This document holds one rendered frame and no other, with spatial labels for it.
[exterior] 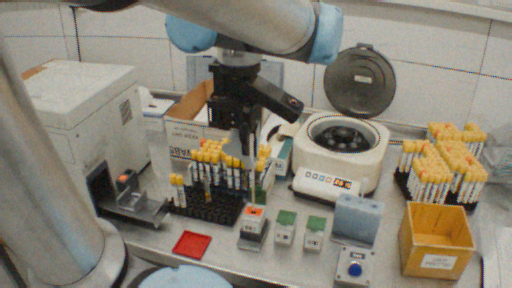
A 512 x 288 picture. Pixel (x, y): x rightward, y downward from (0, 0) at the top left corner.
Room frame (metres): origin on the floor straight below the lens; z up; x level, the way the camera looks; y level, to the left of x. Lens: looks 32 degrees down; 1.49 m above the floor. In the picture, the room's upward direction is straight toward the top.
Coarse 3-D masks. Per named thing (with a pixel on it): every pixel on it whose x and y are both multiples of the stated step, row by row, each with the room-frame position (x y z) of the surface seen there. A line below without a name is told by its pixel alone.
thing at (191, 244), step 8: (184, 232) 0.59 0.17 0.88; (192, 232) 0.59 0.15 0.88; (184, 240) 0.57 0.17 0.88; (192, 240) 0.58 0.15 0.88; (200, 240) 0.58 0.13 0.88; (208, 240) 0.57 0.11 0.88; (176, 248) 0.55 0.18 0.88; (184, 248) 0.55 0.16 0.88; (192, 248) 0.55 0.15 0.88; (200, 248) 0.55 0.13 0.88; (192, 256) 0.52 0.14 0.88; (200, 256) 0.52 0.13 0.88
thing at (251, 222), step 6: (252, 204) 0.61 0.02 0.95; (246, 210) 0.60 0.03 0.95; (252, 210) 0.60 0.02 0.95; (258, 210) 0.60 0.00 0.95; (264, 210) 0.60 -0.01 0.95; (246, 216) 0.58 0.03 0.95; (252, 216) 0.58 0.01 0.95; (258, 216) 0.58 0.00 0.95; (264, 216) 0.60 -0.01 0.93; (246, 222) 0.57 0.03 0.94; (252, 222) 0.57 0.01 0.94; (258, 222) 0.57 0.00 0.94; (246, 228) 0.57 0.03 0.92; (252, 228) 0.57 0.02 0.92; (258, 228) 0.57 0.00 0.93
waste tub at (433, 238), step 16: (416, 208) 0.58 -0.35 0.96; (432, 208) 0.58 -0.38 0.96; (448, 208) 0.57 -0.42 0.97; (400, 224) 0.59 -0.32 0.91; (416, 224) 0.58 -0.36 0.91; (432, 224) 0.57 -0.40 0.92; (448, 224) 0.57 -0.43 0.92; (464, 224) 0.52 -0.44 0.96; (400, 240) 0.55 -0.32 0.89; (416, 240) 0.56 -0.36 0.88; (432, 240) 0.55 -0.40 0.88; (448, 240) 0.55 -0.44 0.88; (464, 240) 0.49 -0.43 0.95; (400, 256) 0.51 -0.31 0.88; (416, 256) 0.46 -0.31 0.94; (432, 256) 0.45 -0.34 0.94; (448, 256) 0.45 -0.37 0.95; (464, 256) 0.44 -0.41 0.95; (416, 272) 0.46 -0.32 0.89; (432, 272) 0.45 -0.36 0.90; (448, 272) 0.44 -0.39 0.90
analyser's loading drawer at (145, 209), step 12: (96, 192) 0.69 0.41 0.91; (108, 192) 0.69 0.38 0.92; (120, 192) 0.69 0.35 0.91; (144, 192) 0.66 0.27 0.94; (96, 204) 0.64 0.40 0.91; (108, 204) 0.65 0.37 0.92; (120, 204) 0.63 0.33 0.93; (144, 204) 0.65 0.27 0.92; (156, 204) 0.65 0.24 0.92; (168, 204) 0.65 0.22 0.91; (132, 216) 0.61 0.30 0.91; (144, 216) 0.61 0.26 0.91; (156, 216) 0.60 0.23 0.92
